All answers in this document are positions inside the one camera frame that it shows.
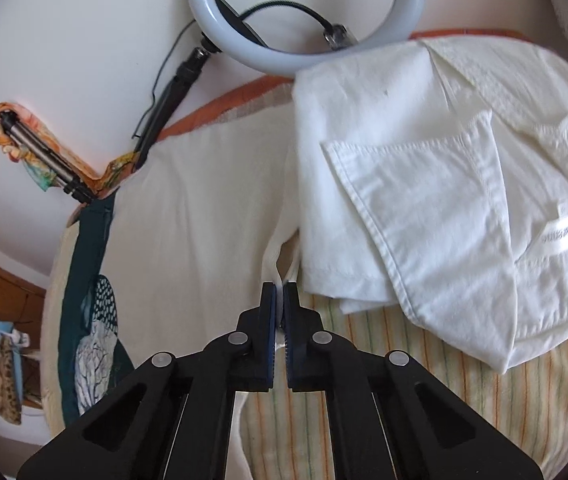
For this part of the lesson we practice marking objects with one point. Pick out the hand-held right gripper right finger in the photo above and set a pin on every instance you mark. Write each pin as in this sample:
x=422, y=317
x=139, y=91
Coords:
x=289, y=340

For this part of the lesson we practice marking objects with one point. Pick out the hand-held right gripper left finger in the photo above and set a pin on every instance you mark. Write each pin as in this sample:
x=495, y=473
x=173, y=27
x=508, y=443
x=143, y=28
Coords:
x=271, y=340

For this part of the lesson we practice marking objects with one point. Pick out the cream white garment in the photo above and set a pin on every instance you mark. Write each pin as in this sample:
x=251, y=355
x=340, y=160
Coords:
x=198, y=240

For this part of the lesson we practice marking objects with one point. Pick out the teal leaf print blanket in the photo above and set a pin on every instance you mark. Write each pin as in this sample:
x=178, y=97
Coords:
x=88, y=310

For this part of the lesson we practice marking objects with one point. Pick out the striped bed sheet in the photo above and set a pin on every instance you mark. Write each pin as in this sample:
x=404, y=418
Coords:
x=464, y=410

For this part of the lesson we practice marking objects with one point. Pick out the white folded shirt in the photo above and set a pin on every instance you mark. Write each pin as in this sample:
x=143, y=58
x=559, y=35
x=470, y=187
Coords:
x=439, y=185

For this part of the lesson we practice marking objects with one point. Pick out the leopard print cloth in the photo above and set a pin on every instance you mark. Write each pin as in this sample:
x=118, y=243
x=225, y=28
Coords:
x=8, y=385

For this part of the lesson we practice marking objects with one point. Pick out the orange patterned cloth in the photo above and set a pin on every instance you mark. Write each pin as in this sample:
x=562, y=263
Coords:
x=63, y=160

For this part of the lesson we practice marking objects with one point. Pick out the folded metal tripod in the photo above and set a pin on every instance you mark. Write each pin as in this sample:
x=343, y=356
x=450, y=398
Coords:
x=46, y=152

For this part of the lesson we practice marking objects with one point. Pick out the black phone holder clamp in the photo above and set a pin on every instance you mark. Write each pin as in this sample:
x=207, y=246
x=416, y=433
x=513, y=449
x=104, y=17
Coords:
x=314, y=20

